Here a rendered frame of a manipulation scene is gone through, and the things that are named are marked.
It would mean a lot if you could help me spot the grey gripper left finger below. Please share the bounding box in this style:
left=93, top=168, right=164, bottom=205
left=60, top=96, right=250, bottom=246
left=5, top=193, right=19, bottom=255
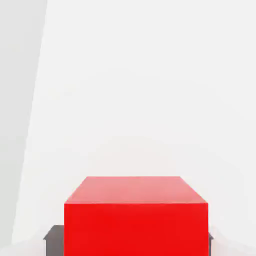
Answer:
left=0, top=225, right=65, bottom=256

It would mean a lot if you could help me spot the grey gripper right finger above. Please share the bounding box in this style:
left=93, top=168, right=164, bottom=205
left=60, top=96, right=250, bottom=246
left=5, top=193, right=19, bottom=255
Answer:
left=207, top=225, right=256, bottom=256

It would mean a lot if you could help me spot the small red cube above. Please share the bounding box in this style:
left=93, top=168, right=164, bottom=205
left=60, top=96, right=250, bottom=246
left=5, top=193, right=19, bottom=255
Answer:
left=63, top=176, right=209, bottom=256

